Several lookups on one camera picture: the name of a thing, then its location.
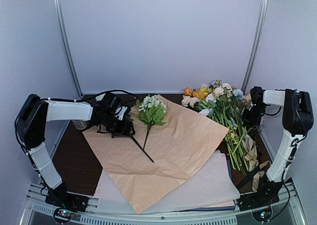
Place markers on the beige ribbon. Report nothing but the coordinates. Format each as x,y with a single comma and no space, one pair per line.
251,155

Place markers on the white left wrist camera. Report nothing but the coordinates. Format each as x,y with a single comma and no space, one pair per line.
122,112

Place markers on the left aluminium frame post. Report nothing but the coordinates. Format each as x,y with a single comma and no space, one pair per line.
66,47

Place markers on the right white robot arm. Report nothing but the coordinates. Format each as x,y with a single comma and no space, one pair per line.
297,120

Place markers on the blue hydrangea bunch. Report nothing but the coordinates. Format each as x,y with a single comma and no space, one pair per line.
141,148

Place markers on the peach wrapping paper sheet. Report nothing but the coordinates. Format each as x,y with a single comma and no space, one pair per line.
179,149

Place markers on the right aluminium frame post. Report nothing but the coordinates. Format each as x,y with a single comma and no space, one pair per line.
256,43

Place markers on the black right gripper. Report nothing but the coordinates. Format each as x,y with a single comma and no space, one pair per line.
251,123

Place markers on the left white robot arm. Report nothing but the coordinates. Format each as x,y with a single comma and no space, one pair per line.
30,127

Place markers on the stack of pastel paper sheets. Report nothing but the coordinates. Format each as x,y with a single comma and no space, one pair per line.
211,188

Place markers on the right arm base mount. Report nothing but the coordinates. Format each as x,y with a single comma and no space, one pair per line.
260,206

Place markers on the patterned mug with yellow inside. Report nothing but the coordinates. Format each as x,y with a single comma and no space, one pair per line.
80,124

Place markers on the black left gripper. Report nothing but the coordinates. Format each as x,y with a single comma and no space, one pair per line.
124,130

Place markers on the aluminium frame post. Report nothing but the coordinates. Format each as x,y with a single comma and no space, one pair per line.
66,47
256,43

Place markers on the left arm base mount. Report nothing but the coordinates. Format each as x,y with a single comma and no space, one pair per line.
65,211

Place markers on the front aluminium rail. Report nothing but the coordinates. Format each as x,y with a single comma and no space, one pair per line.
288,211

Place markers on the white hydrangea green leaf bunch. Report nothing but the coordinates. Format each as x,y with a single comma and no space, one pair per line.
151,111

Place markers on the pile of fake flowers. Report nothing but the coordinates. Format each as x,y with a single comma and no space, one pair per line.
224,104

